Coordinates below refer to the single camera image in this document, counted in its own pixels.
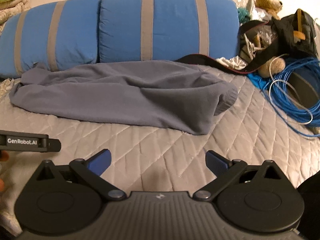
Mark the black bag red trim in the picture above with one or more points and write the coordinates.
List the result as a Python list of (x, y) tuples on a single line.
[(295, 36)]

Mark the grey quilted bedspread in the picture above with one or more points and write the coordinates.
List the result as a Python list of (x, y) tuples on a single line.
[(156, 159)]

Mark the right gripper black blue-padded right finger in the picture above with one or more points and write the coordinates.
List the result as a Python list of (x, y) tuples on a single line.
[(227, 173)]

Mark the beige quilted comforter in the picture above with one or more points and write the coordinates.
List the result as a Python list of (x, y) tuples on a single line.
[(12, 8)]

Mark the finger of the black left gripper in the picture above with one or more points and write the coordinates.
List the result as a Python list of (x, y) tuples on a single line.
[(28, 142)]

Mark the teal yarn cloth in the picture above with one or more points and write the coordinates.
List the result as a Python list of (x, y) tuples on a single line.
[(243, 15)]

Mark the blue pillow left grey-striped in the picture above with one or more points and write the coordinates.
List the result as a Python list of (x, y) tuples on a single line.
[(60, 35)]

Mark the brown teddy bear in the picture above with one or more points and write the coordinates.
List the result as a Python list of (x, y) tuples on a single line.
[(272, 7)]

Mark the blue pillow grey-striped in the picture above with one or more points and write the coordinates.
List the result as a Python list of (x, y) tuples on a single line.
[(60, 35), (138, 30)]

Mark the tan fuzzy plush ball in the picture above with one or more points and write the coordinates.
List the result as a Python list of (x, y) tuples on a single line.
[(272, 67)]

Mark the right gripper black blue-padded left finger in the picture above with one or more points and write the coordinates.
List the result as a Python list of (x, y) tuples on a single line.
[(90, 170)]

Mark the grey fleece garment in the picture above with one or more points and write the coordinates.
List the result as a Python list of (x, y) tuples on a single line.
[(163, 94)]

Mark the blue pillow right grey-striped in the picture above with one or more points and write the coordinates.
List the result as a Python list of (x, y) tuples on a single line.
[(138, 30)]

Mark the bright blue cloth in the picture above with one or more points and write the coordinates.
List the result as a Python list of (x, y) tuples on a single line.
[(258, 81)]

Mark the white crumpled cloth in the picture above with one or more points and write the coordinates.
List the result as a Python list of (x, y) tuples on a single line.
[(235, 63)]

